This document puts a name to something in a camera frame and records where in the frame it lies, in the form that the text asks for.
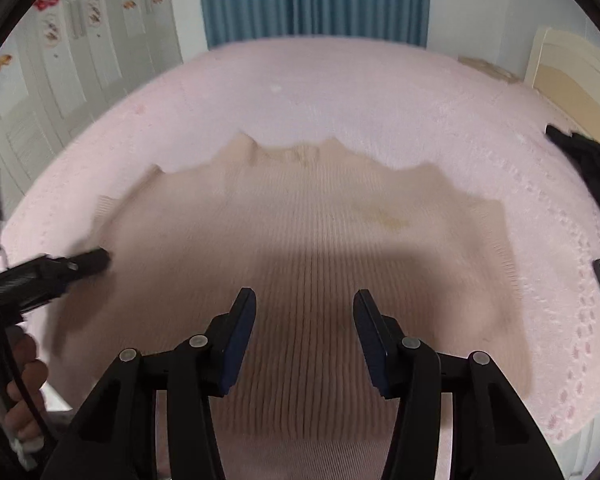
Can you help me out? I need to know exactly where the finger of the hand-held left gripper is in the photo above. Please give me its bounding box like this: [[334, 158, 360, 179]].
[[0, 247, 112, 313]]

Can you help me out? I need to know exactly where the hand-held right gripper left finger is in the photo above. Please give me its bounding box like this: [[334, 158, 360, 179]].
[[40, 287, 257, 480]]

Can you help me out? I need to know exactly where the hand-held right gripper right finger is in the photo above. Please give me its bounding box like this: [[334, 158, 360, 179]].
[[352, 289, 566, 480]]

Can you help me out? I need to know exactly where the pink knitted sweater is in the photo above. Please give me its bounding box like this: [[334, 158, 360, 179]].
[[50, 131, 536, 480]]

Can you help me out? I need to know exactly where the person's left hand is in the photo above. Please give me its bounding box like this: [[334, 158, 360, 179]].
[[0, 332, 49, 443]]

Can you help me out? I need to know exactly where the white wardrobe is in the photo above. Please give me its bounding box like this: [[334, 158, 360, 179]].
[[0, 0, 183, 196]]

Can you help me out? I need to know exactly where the pink bed sheet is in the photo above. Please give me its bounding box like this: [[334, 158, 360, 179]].
[[0, 35, 600, 446]]

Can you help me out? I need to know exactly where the white cabinet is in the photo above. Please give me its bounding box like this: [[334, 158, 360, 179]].
[[562, 405, 600, 480]]

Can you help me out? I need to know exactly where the cream wooden headboard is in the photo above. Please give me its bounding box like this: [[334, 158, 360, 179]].
[[524, 25, 600, 146]]

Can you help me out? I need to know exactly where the blue curtain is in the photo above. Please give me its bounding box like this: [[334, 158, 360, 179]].
[[197, 0, 431, 51]]

